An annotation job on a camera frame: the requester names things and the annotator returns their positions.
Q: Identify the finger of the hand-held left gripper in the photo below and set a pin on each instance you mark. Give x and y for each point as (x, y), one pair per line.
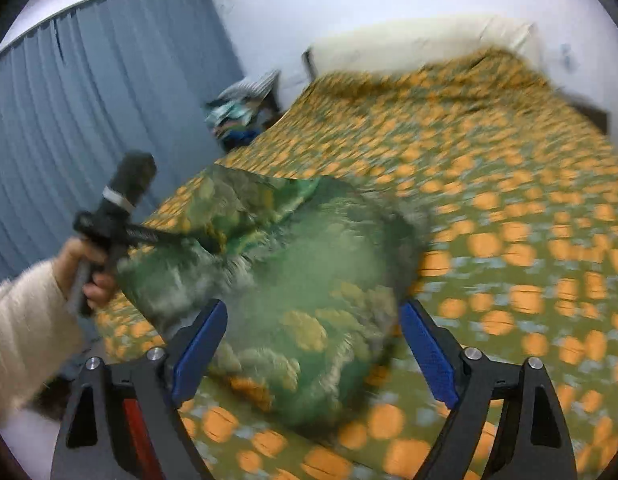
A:
(169, 238)

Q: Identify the blue-grey curtain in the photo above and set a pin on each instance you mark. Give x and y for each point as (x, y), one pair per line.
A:
(114, 110)

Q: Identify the green floral pillow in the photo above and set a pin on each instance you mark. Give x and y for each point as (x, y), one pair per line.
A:
(294, 285)

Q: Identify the orange-spotted green bedsheet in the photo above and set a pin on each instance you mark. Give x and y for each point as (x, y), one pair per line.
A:
(489, 185)

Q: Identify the white pillow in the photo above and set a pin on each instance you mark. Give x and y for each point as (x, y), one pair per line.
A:
(419, 40)

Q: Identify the person's left forearm cream sleeve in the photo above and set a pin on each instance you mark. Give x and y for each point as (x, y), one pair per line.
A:
(24, 330)

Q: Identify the person's left hand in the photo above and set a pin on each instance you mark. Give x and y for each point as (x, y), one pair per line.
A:
(71, 262)

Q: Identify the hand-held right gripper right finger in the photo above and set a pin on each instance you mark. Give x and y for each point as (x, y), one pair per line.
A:
(429, 352)

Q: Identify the pile of clothes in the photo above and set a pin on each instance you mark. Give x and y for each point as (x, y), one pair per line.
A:
(236, 110)

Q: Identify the dark bed frame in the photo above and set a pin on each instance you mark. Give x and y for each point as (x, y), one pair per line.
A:
(591, 115)

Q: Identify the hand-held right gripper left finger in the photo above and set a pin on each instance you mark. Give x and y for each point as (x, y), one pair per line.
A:
(199, 347)

